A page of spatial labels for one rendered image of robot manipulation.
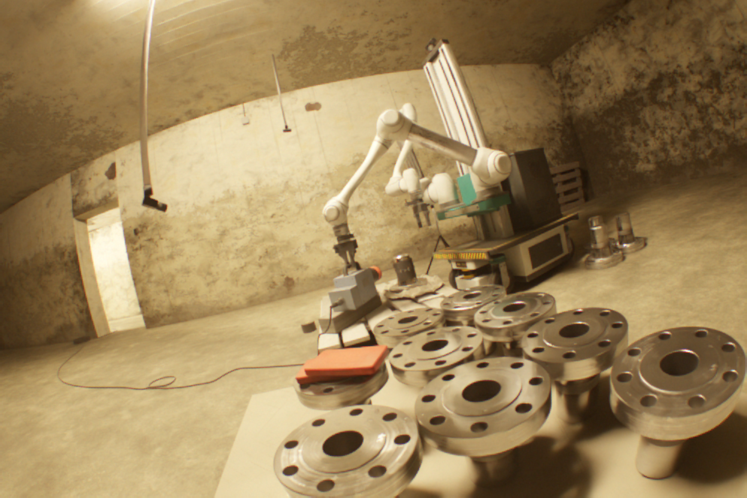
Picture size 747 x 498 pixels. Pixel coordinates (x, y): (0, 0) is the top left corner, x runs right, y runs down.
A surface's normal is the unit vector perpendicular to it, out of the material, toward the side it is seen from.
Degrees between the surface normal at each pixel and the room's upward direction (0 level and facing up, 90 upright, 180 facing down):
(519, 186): 90
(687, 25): 90
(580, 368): 90
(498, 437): 90
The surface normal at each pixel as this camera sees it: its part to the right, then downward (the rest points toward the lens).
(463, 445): -0.53, 0.11
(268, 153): 0.15, -0.08
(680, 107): -0.95, 0.25
